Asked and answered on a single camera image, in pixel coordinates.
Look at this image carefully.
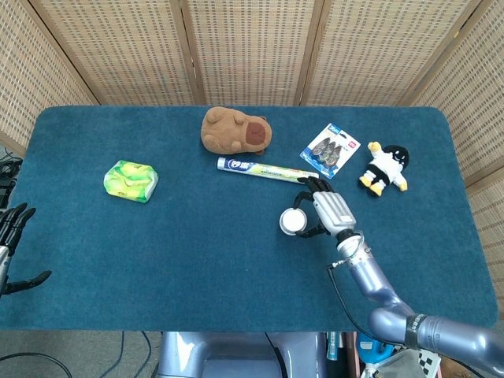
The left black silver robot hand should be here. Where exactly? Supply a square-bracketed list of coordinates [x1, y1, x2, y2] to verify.
[0, 202, 53, 296]

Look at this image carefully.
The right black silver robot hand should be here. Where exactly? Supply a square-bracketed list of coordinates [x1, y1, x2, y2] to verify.
[295, 176, 358, 239]

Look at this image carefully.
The blue blister pack of clips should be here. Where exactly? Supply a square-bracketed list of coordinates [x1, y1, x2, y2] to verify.
[299, 122, 361, 180]

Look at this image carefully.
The black white plush doll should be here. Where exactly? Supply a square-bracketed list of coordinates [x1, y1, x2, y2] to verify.
[358, 141, 410, 198]

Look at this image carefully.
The white cling wrap box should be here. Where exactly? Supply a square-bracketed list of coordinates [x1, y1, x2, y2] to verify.
[216, 156, 320, 184]

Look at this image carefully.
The green tissue pack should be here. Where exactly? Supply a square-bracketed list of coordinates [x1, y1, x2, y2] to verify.
[102, 159, 160, 204]

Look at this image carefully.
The brown capybara plush toy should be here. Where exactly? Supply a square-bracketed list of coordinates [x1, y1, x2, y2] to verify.
[201, 106, 273, 155]

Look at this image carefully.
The blue velvet tablecloth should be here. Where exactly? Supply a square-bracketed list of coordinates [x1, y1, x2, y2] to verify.
[0, 105, 499, 334]

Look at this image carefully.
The blue plastic container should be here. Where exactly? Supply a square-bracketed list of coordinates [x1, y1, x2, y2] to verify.
[355, 332, 395, 368]

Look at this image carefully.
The woven rattan screen panel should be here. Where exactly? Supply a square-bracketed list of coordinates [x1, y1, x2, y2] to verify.
[298, 0, 484, 106]
[172, 0, 326, 106]
[29, 0, 206, 106]
[0, 0, 99, 158]
[409, 0, 504, 320]

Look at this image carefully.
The silver blue robot torso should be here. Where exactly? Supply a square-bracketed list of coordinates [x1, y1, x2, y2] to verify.
[157, 331, 328, 378]

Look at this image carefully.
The black white checkered board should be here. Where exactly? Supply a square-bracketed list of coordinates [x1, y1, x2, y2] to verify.
[416, 348, 442, 376]

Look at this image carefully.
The black cable bundle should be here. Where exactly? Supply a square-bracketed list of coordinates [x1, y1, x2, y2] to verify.
[0, 144, 24, 210]

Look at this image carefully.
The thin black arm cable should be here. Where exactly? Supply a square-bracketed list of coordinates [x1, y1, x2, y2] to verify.
[327, 262, 373, 336]

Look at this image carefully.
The black floor cable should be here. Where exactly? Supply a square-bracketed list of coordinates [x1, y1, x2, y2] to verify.
[0, 351, 72, 378]

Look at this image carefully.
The blue floor cable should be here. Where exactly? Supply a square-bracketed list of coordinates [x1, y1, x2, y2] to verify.
[98, 331, 125, 378]

